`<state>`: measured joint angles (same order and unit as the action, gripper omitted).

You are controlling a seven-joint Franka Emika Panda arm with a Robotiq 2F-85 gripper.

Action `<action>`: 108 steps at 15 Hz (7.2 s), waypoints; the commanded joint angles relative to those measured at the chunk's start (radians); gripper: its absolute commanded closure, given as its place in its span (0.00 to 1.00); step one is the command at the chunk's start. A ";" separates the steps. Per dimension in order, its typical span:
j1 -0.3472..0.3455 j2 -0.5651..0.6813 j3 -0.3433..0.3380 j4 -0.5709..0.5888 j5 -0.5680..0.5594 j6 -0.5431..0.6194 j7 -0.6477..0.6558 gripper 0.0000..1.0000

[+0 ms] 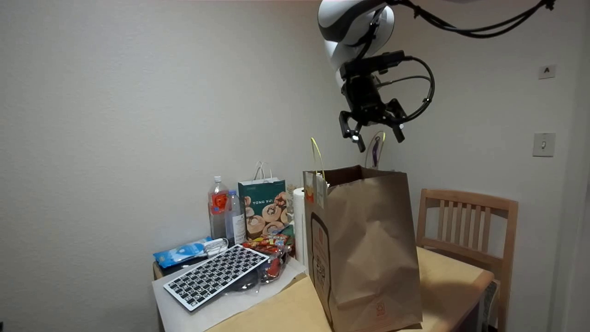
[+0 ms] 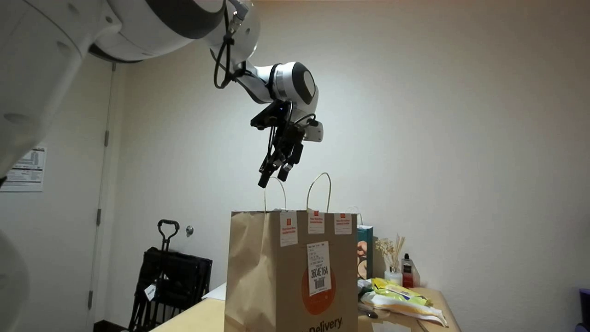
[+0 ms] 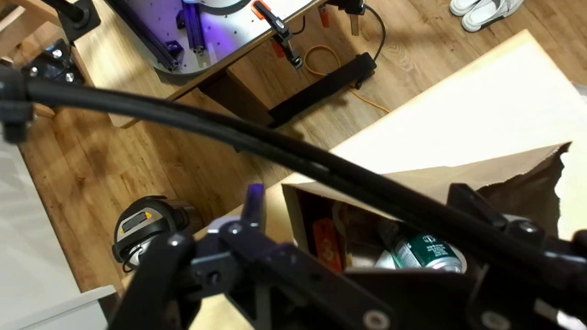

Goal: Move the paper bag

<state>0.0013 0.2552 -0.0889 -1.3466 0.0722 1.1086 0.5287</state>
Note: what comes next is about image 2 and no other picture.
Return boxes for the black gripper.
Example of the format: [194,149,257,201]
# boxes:
[257,105,306,190]

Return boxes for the brown McDelivery paper bag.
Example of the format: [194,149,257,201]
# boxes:
[224,169,362,332]

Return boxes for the teal donut print gift bag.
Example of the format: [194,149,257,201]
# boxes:
[356,223,377,282]

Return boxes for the reed sticks in glass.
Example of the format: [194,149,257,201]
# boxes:
[375,234,408,285]

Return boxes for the black folding cart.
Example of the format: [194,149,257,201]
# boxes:
[128,217,214,332]

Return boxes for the small red sauce bottle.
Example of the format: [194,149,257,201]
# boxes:
[401,250,417,289]

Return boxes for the yellow green snack packet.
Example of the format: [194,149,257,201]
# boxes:
[367,276,436,308]

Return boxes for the white snack packet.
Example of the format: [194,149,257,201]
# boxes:
[356,291,448,328]

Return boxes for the white door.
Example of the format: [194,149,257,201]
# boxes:
[0,57,120,332]

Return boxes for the white paper door notice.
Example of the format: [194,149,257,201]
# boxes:
[2,145,48,193]

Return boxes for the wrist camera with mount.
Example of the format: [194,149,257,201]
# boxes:
[249,99,327,143]

